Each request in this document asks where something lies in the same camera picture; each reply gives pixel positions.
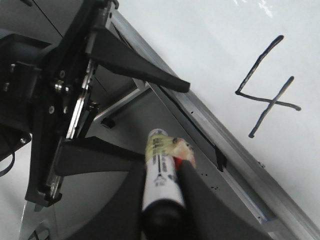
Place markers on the white marker with taped magnet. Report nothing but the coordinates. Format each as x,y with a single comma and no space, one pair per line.
163,206

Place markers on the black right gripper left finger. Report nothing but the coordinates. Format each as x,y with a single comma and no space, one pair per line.
120,218

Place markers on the white whiteboard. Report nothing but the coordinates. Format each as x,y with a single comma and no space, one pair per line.
255,64

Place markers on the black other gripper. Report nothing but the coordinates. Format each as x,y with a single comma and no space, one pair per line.
44,89

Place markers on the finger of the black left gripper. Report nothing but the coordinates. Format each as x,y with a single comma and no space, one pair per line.
92,155
109,52

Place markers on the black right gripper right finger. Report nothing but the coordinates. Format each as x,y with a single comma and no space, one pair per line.
207,217

